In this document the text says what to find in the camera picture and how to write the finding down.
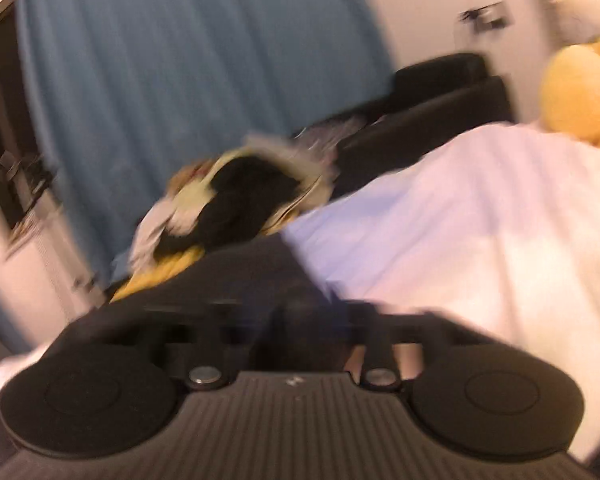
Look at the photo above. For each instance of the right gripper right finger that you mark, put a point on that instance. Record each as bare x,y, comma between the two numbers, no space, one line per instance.
312,333

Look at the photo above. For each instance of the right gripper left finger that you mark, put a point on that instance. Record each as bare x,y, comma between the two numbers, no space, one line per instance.
202,348

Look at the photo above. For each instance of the dark grey denim trousers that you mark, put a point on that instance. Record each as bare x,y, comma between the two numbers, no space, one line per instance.
262,275

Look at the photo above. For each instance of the pile of mixed clothes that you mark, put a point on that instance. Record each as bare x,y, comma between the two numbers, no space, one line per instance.
252,191

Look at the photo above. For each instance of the white bed sheet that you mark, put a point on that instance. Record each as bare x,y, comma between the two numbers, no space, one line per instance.
499,229

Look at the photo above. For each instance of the black leather armchair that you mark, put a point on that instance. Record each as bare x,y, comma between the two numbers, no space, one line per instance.
429,104

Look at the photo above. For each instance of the blue curtain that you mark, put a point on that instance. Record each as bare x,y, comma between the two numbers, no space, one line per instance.
122,93

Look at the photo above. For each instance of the dark window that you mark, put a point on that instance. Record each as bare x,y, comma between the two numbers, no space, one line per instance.
23,174

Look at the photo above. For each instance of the yellow plush toy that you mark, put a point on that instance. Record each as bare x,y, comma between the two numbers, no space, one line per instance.
570,93

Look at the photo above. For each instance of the wall power socket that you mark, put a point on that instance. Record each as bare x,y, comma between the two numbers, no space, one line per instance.
493,16

